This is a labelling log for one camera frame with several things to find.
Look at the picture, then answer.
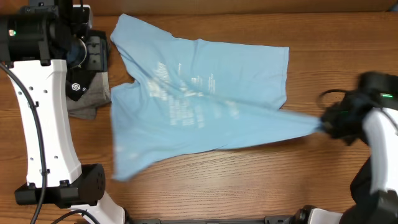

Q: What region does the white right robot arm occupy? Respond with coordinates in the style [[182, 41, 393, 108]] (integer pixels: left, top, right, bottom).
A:
[[294, 72, 397, 223]]

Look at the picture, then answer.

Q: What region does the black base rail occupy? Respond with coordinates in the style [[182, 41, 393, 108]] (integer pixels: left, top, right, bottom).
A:
[[126, 215, 292, 224]]

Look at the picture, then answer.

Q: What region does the black folded garment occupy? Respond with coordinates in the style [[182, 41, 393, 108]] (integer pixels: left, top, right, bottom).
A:
[[65, 29, 109, 102]]

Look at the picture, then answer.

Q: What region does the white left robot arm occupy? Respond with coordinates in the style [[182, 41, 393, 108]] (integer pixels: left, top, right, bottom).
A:
[[1, 1, 131, 224]]

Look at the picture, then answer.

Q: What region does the light blue printed t-shirt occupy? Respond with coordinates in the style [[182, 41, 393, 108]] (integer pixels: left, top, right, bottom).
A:
[[110, 14, 320, 181]]

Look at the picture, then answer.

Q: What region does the grey folded garment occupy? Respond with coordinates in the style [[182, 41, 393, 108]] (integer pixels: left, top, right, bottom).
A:
[[67, 72, 111, 119]]

